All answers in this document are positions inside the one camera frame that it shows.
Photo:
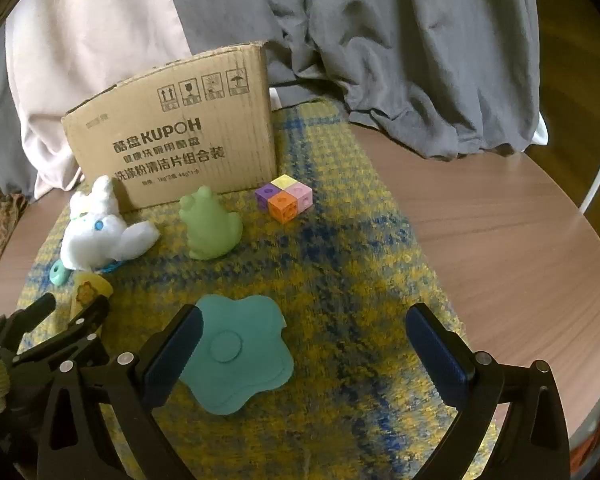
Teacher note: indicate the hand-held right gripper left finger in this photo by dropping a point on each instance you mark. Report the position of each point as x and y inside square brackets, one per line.
[177, 355]

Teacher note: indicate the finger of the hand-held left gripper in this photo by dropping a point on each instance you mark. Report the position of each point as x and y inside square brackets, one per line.
[30, 312]
[87, 322]

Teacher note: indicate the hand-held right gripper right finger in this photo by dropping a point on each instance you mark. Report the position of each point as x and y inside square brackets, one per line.
[437, 355]

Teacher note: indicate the yellow flower-print toy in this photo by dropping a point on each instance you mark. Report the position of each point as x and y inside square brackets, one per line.
[87, 292]

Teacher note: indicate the teal flower-shaped pad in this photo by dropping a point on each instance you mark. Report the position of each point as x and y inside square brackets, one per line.
[245, 355]

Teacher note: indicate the white plush bunny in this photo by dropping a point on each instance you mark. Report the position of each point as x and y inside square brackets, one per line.
[95, 240]

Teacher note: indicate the green frog toy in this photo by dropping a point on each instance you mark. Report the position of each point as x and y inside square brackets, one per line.
[207, 225]

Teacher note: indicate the multicoloured cube block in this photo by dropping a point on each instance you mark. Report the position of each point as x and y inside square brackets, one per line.
[284, 197]

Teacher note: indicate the brown cardboard box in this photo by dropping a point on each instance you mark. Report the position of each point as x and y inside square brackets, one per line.
[180, 125]

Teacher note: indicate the brown patterned cloth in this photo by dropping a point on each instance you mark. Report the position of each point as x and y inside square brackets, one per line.
[0, 225]

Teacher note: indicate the yellow blue plaid mat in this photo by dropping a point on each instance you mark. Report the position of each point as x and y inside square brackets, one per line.
[340, 280]

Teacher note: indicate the white cloth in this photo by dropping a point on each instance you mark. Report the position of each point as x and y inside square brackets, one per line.
[542, 132]

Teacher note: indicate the pink cloth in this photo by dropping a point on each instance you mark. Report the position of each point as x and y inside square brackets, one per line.
[80, 60]

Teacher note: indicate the grey cloth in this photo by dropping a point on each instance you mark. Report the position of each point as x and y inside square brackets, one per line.
[405, 45]

